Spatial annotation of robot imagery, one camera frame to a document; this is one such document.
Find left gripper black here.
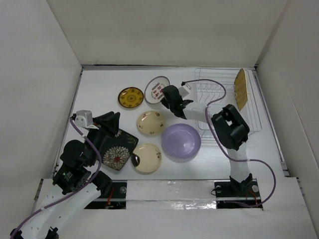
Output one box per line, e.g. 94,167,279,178
86,111,120,165

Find white plate red characters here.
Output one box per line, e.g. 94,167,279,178
144,76,170,105

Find yellow woven square plate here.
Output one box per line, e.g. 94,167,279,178
234,68,249,111

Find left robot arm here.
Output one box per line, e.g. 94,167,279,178
10,110,120,239

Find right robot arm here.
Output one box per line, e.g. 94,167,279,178
161,85,252,196

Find black floral square plate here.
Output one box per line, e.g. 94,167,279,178
94,129,139,171

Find cream plate upper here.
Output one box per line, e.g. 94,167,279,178
137,111,166,136

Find brown yellow round plate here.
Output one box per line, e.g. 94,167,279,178
118,87,144,109

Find purple round plate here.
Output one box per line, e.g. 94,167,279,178
161,123,201,163

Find cream plate black spot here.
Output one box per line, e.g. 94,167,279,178
131,143,162,174

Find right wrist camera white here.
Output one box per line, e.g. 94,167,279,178
178,82,192,98

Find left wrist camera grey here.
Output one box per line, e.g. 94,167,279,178
74,110,98,129

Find white wire dish rack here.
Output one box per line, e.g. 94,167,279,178
192,68,262,146

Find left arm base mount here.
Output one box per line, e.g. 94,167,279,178
85,180,127,210

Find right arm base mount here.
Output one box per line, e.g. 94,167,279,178
211,180,262,209

